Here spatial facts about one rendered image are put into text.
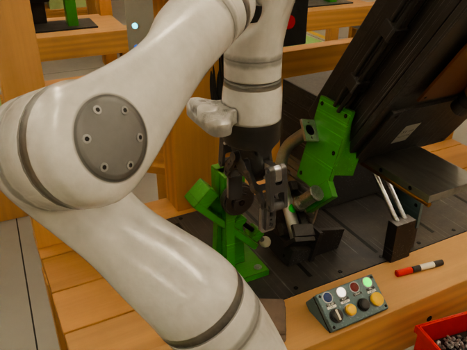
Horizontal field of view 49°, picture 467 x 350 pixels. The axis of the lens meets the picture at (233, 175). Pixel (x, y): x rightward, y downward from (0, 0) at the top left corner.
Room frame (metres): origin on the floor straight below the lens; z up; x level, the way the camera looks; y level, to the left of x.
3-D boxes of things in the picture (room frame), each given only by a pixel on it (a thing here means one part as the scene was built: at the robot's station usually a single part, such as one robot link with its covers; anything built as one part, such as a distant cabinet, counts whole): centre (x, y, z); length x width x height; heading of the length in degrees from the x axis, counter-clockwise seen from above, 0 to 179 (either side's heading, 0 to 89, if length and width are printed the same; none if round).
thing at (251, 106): (0.60, -0.01, 1.47); 0.11 x 0.09 x 0.06; 117
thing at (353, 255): (1.18, -0.28, 0.89); 1.10 x 0.42 x 0.02; 117
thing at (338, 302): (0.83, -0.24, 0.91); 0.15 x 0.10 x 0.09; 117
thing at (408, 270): (0.96, -0.44, 0.91); 0.13 x 0.02 x 0.02; 109
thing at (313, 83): (1.36, -0.31, 1.07); 0.30 x 0.18 x 0.34; 117
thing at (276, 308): (0.79, -0.07, 0.91); 0.10 x 0.08 x 0.03; 175
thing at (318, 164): (1.09, -0.24, 1.17); 0.13 x 0.12 x 0.20; 117
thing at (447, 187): (1.13, -0.39, 1.11); 0.39 x 0.16 x 0.03; 27
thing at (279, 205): (0.55, -0.05, 1.32); 0.03 x 0.01 x 0.05; 27
